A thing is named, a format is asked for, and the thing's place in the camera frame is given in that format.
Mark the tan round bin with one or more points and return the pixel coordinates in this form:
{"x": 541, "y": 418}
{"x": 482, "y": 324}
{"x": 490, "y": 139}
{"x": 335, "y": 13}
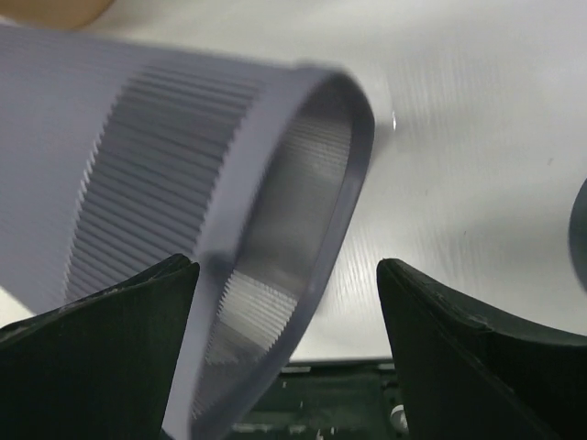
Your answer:
{"x": 59, "y": 14}

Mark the dark navy round bin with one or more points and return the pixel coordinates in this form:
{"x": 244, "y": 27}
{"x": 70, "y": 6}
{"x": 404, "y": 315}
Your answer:
{"x": 577, "y": 236}

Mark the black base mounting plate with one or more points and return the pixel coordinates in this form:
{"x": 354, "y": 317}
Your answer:
{"x": 356, "y": 399}

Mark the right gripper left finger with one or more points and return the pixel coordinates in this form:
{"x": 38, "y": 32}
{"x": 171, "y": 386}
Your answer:
{"x": 100, "y": 367}

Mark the light grey round bin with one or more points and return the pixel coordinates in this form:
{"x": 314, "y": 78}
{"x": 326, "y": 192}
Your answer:
{"x": 115, "y": 157}

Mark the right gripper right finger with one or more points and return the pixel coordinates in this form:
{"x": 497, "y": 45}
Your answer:
{"x": 468, "y": 370}

